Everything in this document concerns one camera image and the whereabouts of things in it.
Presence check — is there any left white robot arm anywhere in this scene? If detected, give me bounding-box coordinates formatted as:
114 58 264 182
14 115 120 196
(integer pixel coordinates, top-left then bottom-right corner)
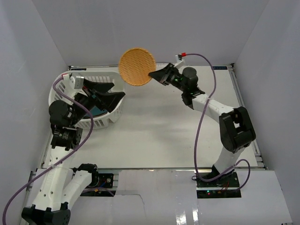
22 74 125 225

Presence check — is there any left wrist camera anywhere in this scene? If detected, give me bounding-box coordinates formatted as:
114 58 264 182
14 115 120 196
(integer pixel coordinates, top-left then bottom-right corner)
61 73 84 92

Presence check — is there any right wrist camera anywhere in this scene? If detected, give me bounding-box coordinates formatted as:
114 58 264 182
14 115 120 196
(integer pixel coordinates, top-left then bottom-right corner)
174 52 186 69

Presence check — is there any blue label sticker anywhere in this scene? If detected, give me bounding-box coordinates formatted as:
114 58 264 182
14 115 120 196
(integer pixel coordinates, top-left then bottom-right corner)
213 66 228 70

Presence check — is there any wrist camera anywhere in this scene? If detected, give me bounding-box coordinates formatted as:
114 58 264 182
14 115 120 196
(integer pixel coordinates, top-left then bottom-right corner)
61 73 84 92
174 52 186 69

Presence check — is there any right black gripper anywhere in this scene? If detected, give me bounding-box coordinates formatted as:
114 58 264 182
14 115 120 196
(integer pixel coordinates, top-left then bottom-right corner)
150 63 188 93

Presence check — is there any dark teal angular plate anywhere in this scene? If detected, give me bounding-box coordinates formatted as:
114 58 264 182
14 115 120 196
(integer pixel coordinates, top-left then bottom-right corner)
90 106 108 117

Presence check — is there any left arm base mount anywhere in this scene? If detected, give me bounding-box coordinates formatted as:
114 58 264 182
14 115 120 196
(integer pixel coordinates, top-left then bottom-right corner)
81 173 116 197

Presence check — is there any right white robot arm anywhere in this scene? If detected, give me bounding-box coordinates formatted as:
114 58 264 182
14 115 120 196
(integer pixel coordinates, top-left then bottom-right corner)
149 63 256 187

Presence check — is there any orange woven round plate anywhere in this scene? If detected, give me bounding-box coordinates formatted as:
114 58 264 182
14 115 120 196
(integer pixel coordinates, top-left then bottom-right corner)
118 48 156 86

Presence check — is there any white plastic dish bin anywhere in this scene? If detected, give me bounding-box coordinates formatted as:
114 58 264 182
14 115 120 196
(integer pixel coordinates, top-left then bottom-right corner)
57 68 125 130

